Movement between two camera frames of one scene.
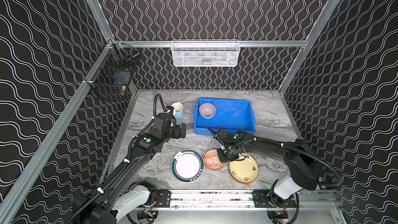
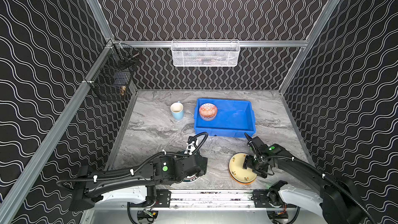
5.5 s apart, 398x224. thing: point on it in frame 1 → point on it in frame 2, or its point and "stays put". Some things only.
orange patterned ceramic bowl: [212, 161] → [208, 111]
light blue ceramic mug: [178, 111] stays put
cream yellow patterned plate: [244, 171] stays put
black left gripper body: [179, 130] → [189, 154]
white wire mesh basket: [205, 53] stays put
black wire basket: [113, 74] stays put
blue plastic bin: [234, 115] stays put
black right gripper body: [225, 153] → [255, 149]
